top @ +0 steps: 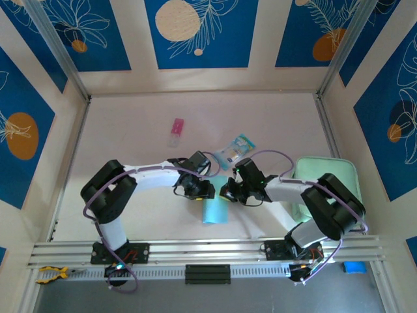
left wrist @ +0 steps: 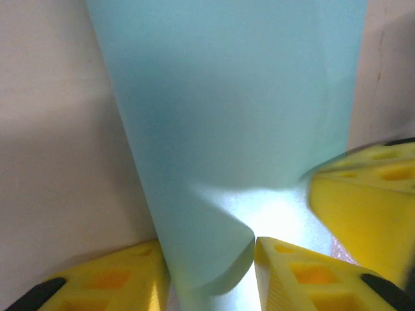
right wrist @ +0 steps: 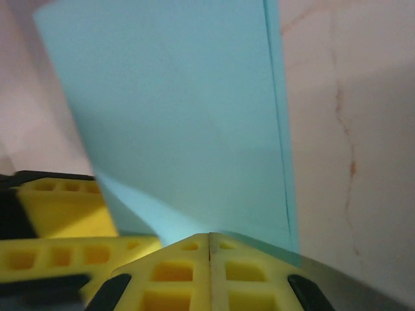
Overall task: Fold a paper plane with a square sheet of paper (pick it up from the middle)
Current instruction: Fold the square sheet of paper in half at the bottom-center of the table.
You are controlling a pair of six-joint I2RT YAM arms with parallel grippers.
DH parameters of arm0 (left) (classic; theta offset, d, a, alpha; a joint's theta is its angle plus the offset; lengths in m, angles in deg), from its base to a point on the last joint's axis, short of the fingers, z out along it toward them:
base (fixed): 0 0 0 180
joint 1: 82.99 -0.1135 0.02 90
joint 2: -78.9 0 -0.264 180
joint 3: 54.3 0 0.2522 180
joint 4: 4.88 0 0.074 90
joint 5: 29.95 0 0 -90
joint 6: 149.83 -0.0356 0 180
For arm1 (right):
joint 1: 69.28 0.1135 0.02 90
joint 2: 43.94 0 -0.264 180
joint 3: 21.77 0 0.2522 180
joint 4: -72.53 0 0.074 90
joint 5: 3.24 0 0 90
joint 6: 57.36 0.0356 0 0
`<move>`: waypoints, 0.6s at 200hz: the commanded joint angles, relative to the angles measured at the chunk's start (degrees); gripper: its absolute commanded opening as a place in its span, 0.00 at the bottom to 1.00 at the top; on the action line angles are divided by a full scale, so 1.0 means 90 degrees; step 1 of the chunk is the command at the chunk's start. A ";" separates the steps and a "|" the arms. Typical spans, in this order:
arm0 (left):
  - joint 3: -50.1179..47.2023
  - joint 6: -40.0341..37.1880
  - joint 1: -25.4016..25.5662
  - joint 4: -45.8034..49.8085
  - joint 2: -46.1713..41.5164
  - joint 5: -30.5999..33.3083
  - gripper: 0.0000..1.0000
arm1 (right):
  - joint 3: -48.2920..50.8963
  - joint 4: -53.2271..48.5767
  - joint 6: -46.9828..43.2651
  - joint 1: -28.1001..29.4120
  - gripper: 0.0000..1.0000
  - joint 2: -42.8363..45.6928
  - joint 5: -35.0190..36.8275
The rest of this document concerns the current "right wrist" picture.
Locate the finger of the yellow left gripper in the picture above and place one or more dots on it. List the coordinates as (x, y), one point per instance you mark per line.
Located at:
(74, 256)
(71, 210)

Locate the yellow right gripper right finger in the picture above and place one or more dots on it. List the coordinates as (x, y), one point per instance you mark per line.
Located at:
(246, 278)

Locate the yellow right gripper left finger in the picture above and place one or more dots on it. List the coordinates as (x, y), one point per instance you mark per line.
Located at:
(175, 278)

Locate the light blue paper sheet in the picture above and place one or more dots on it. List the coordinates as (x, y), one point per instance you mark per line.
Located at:
(178, 113)

